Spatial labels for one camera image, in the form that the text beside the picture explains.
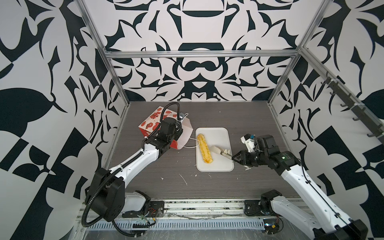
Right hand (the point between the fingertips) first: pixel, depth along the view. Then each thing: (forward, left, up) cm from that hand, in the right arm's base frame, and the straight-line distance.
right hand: (235, 157), depth 74 cm
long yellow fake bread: (+10, +13, -13) cm, 21 cm away
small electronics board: (-26, -16, -17) cm, 35 cm away
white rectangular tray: (+22, +7, -16) cm, 28 cm away
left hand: (+20, +30, +5) cm, 36 cm away
